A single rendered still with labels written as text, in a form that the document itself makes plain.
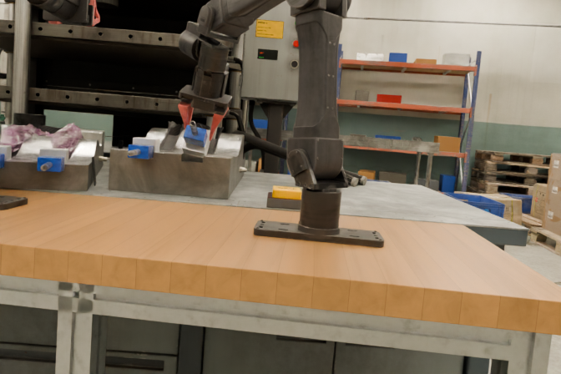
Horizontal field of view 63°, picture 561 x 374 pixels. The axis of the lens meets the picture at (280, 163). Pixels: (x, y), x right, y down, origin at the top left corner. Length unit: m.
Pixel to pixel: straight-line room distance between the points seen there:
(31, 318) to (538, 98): 7.68
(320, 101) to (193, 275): 0.32
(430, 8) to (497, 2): 1.01
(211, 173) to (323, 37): 0.42
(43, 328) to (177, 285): 0.65
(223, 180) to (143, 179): 0.17
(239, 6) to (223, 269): 0.51
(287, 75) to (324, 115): 1.16
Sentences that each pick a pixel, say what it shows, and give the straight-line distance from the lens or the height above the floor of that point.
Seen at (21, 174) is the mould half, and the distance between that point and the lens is 1.05.
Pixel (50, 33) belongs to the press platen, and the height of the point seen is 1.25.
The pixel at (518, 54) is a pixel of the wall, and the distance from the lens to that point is 8.14.
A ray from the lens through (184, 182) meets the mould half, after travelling 1.01.
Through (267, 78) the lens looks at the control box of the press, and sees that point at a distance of 1.86.
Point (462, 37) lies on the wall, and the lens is 7.98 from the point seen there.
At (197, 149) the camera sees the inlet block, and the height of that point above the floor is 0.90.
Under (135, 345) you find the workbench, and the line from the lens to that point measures 1.13.
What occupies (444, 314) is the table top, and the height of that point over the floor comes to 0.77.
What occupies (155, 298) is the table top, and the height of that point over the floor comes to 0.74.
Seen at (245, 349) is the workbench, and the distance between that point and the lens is 1.09.
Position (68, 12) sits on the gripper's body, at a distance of 1.15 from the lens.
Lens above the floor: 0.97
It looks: 5 degrees down
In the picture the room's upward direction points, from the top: 5 degrees clockwise
